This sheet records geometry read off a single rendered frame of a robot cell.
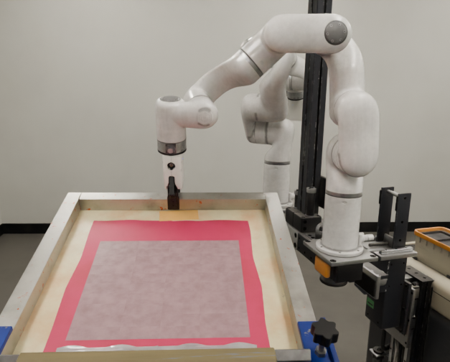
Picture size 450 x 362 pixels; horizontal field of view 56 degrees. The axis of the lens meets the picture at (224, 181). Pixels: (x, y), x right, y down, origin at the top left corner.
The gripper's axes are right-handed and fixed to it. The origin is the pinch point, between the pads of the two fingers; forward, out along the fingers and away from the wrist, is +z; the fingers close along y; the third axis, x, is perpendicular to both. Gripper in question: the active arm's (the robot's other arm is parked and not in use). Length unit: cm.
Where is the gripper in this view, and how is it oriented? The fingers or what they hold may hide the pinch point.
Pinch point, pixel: (174, 198)
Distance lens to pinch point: 117.9
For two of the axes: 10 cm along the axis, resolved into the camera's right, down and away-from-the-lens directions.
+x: -10.0, 0.0, -0.5
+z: -0.2, 8.8, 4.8
